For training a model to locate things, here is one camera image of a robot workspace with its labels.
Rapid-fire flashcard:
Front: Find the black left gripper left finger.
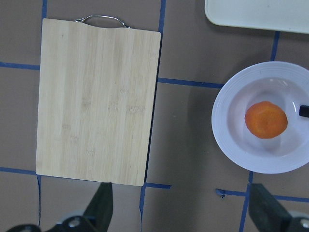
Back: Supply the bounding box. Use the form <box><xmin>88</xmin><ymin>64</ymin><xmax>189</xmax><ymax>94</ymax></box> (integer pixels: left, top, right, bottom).
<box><xmin>56</xmin><ymin>183</ymin><xmax>113</xmax><ymax>232</ymax></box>

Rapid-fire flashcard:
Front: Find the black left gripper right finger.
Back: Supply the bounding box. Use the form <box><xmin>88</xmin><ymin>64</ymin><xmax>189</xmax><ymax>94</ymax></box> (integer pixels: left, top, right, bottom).
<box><xmin>299</xmin><ymin>105</ymin><xmax>309</xmax><ymax>118</ymax></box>

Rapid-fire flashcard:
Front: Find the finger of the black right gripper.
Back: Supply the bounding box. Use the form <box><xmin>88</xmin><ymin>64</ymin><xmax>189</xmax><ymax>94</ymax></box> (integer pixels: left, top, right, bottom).
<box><xmin>248</xmin><ymin>184</ymin><xmax>309</xmax><ymax>232</ymax></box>

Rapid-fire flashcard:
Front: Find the orange fruit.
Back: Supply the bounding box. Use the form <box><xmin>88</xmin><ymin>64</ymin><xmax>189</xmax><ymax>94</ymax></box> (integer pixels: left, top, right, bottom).
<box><xmin>244</xmin><ymin>101</ymin><xmax>288</xmax><ymax>139</ymax></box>

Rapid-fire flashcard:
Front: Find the cream rectangular tray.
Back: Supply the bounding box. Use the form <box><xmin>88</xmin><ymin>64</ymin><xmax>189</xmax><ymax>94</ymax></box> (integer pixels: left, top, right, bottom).
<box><xmin>204</xmin><ymin>0</ymin><xmax>309</xmax><ymax>34</ymax></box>

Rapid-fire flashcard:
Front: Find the white round plate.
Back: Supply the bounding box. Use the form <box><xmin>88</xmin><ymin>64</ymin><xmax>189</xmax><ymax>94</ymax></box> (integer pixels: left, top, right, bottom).
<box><xmin>211</xmin><ymin>61</ymin><xmax>309</xmax><ymax>174</ymax></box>

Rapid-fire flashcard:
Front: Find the wooden cutting board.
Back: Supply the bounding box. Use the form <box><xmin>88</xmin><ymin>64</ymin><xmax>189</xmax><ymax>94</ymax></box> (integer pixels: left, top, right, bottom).
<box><xmin>36</xmin><ymin>18</ymin><xmax>161</xmax><ymax>186</ymax></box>

